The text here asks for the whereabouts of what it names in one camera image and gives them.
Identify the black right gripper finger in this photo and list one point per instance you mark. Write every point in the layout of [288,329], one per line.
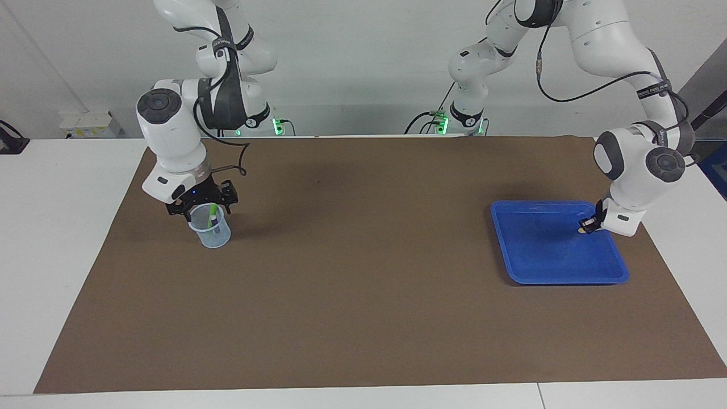
[179,209]
[230,196]

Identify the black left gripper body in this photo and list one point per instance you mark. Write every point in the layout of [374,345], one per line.
[601,213]

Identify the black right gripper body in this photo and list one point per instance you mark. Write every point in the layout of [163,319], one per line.
[201,193]

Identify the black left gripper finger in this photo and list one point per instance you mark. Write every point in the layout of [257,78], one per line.
[588,222]
[593,229]

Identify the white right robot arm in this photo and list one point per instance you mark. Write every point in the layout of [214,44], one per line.
[170,130]

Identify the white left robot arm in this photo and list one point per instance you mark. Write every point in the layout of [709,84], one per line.
[642,170]

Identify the blue plastic tray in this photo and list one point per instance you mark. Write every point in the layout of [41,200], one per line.
[545,250]

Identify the green pen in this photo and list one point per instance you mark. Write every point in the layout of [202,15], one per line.
[212,216]

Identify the clear plastic cup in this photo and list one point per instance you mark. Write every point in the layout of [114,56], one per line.
[214,238]

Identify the blue box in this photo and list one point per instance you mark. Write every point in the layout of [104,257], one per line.
[717,170]

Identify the black stand pole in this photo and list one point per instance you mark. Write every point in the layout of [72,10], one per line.
[704,116]

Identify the brown table mat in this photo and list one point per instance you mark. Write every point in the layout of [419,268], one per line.
[363,284]

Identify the black object on table edge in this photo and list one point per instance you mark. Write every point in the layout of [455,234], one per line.
[11,142]

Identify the white wall socket box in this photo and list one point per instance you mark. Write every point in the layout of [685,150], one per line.
[91,125]

